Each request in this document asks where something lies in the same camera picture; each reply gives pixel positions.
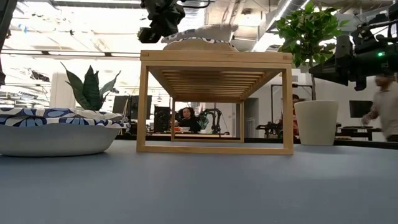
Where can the black background desk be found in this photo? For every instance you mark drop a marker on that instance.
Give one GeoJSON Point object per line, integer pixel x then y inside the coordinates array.
{"type": "Point", "coordinates": [354, 129]}

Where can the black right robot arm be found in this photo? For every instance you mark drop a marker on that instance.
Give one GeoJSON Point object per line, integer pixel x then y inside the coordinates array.
{"type": "Point", "coordinates": [391, 59]}

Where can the black background robot arm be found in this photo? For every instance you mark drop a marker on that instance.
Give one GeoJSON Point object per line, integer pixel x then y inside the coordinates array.
{"type": "Point", "coordinates": [214, 119]}
{"type": "Point", "coordinates": [270, 127]}

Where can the wooden slatted shelf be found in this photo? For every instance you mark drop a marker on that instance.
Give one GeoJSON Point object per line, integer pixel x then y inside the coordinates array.
{"type": "Point", "coordinates": [214, 57]}

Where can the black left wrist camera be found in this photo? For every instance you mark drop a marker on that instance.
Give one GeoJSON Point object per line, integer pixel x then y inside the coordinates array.
{"type": "Point", "coordinates": [148, 35]}

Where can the large white plant pot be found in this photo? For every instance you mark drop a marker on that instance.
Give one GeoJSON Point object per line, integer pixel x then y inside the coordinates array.
{"type": "Point", "coordinates": [315, 123]}

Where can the leafy green fig tree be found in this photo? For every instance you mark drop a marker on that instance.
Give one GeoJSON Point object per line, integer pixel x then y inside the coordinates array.
{"type": "Point", "coordinates": [304, 28]}

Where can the small background potted plant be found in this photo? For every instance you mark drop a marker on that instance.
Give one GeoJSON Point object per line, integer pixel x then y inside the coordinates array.
{"type": "Point", "coordinates": [202, 123]}

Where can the green snake plant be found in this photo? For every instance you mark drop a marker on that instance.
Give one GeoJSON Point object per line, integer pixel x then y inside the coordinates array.
{"type": "Point", "coordinates": [90, 90]}

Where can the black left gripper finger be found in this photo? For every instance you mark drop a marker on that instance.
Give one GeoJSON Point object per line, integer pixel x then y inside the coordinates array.
{"type": "Point", "coordinates": [166, 32]}

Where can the black computer tower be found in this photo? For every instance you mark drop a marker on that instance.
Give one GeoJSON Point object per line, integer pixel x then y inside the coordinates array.
{"type": "Point", "coordinates": [161, 118]}

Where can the person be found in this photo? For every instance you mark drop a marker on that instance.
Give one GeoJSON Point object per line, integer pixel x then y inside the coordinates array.
{"type": "Point", "coordinates": [187, 121]}
{"type": "Point", "coordinates": [385, 105]}
{"type": "Point", "coordinates": [295, 107]}

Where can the wooden background table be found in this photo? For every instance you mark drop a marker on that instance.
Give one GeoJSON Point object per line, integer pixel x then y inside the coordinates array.
{"type": "Point", "coordinates": [199, 135]}

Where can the black computer monitor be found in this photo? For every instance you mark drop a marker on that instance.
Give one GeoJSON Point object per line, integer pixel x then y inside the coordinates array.
{"type": "Point", "coordinates": [133, 107]}
{"type": "Point", "coordinates": [359, 109]}

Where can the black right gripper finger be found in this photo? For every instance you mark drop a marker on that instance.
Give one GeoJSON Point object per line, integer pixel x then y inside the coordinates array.
{"type": "Point", "coordinates": [332, 73]}
{"type": "Point", "coordinates": [344, 48]}

